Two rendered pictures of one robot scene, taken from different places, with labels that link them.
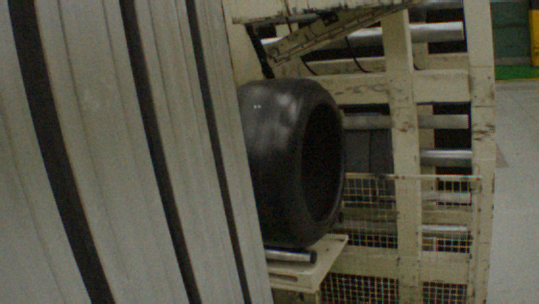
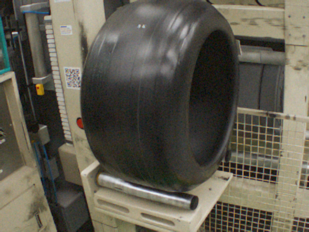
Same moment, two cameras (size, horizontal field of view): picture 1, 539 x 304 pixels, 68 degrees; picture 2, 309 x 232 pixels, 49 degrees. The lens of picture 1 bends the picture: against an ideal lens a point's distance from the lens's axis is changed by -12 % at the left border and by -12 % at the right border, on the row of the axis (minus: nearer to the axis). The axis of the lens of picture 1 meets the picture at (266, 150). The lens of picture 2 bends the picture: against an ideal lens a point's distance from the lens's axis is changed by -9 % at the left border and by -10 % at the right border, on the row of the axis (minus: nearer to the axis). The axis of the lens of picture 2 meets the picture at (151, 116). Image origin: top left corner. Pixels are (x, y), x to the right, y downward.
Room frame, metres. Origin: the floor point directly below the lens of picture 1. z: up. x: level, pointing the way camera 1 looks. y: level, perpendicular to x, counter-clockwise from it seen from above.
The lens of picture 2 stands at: (0.42, -0.04, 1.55)
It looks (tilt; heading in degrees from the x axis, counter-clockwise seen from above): 24 degrees down; 3
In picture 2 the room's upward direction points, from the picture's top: 6 degrees counter-clockwise
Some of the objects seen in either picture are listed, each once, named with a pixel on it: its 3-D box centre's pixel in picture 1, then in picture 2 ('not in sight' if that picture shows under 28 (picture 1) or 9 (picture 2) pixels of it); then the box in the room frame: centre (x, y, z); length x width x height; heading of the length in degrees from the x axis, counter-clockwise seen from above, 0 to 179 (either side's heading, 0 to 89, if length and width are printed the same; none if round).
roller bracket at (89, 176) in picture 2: not in sight; (120, 157); (1.56, 0.14, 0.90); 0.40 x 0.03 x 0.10; 150
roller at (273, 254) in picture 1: (267, 251); (143, 190); (1.34, 0.05, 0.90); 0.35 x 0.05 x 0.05; 60
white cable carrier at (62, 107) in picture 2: not in sight; (63, 81); (1.59, 0.31, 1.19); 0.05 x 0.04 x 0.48; 150
